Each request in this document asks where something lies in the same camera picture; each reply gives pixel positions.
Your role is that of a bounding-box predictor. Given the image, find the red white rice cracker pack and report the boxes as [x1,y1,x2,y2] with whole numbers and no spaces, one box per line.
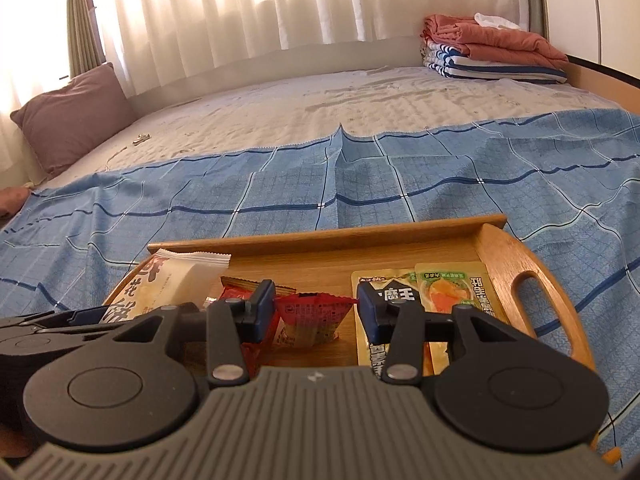
[274,292,355,348]

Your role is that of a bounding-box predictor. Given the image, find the yellow orange tofu snack pack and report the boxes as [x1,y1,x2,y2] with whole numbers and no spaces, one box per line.
[413,260,511,376]

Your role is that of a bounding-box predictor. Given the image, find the white flower cake pack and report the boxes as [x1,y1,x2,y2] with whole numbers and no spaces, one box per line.
[101,249,231,324]

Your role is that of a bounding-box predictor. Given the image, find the red nut snack bag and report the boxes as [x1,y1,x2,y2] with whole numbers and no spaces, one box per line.
[219,276,280,377]

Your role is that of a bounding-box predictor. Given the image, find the purple pillow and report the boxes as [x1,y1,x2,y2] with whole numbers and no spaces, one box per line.
[10,62,138,178]

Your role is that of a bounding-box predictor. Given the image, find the white mattress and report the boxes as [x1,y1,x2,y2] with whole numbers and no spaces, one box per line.
[44,66,615,188]

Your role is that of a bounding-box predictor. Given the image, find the blue plaid bedsheet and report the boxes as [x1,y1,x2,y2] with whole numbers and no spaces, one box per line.
[1,110,639,460]

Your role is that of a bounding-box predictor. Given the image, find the folded blue striped blanket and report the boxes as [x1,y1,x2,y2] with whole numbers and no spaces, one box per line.
[421,41,567,84]

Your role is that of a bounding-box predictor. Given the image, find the grey green drape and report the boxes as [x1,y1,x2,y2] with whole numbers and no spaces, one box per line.
[66,0,104,78]

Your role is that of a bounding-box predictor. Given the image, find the white sheer curtain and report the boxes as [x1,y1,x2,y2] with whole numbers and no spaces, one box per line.
[94,0,530,96]

